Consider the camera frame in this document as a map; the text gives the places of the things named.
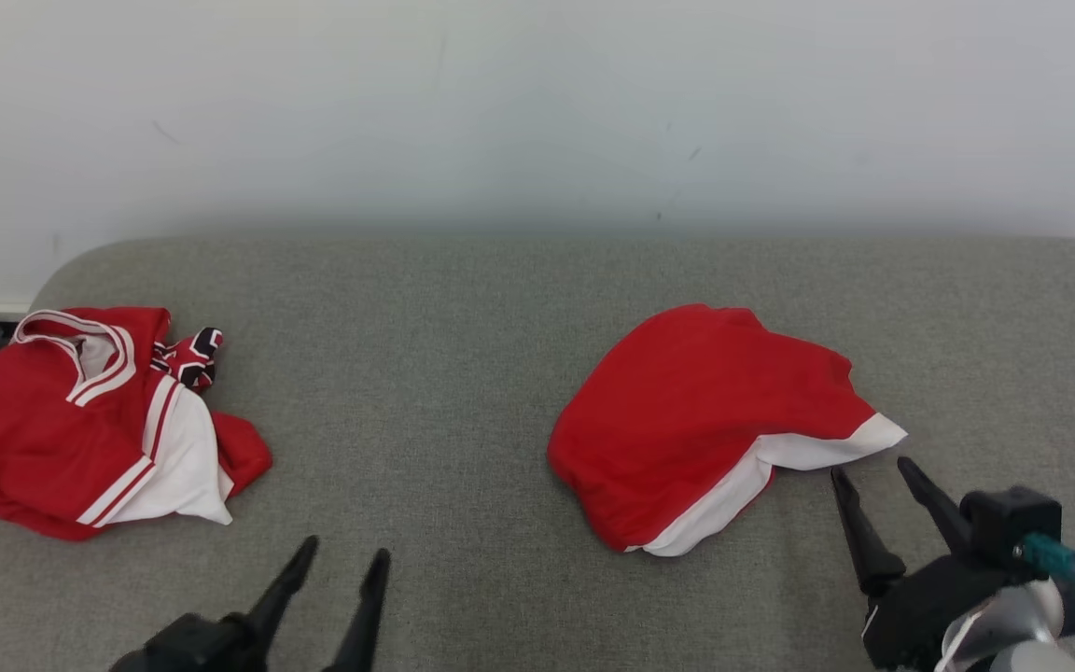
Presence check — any red shirt with white hem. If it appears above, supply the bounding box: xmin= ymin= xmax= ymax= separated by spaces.
xmin=547 ymin=303 xmax=909 ymax=558

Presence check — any black cable teal connector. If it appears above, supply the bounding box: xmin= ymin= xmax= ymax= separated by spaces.
xmin=1021 ymin=532 xmax=1075 ymax=672

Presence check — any crumpled red white jersey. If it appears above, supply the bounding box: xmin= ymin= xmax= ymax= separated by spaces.
xmin=0 ymin=306 xmax=273 ymax=542

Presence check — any grey fabric sofa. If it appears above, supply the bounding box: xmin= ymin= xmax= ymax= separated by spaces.
xmin=0 ymin=233 xmax=1075 ymax=672

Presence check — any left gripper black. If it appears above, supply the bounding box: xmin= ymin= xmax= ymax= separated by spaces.
xmin=108 ymin=534 xmax=393 ymax=672

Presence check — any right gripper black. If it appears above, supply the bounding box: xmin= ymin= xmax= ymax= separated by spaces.
xmin=830 ymin=455 xmax=1028 ymax=671

